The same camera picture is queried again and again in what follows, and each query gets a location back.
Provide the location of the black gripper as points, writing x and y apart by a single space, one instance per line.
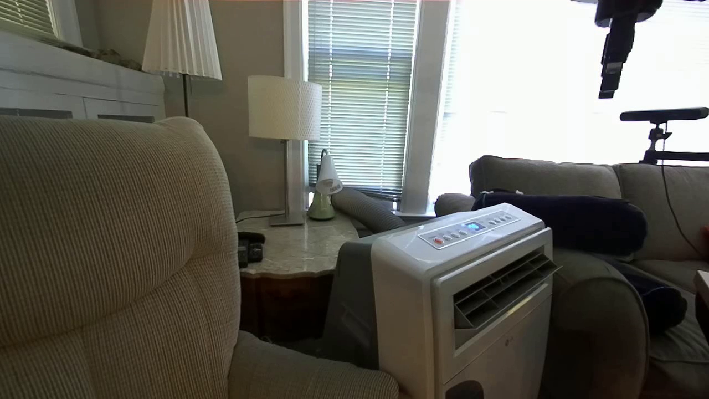
620 19

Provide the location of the white portable air conditioner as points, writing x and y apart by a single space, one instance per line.
463 305

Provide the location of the dark navy pillow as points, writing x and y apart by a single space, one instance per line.
581 222

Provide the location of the white window blind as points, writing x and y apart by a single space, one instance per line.
359 53

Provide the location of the grey-green sofa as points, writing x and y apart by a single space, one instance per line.
601 345

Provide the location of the white drum shade table lamp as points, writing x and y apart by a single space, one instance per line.
289 112

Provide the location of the green gooseneck desk lamp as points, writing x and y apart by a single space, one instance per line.
326 187

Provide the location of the black remote control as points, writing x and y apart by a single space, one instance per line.
250 249

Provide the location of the beige armchair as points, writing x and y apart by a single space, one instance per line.
119 276

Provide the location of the white built-in cabinet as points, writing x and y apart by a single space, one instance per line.
55 84

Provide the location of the black camera on tripod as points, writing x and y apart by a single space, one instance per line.
659 119

